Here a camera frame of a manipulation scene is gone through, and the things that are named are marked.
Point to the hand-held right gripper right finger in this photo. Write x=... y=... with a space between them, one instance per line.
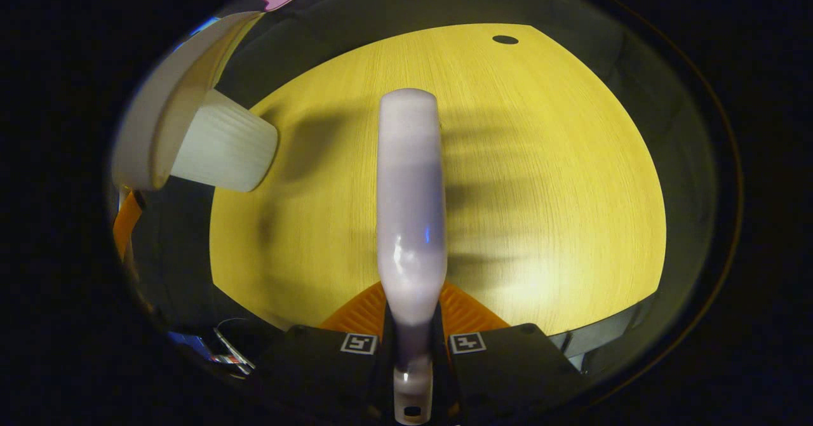
x=502 y=369

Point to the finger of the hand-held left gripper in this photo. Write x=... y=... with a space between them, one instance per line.
x=127 y=223

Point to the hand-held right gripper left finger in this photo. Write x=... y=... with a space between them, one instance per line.
x=317 y=369

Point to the white ribbed garbage bin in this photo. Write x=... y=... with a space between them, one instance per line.
x=222 y=146

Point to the pale pink small broom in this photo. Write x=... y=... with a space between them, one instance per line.
x=411 y=191

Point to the shiny metal object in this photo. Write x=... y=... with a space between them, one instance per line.
x=232 y=353

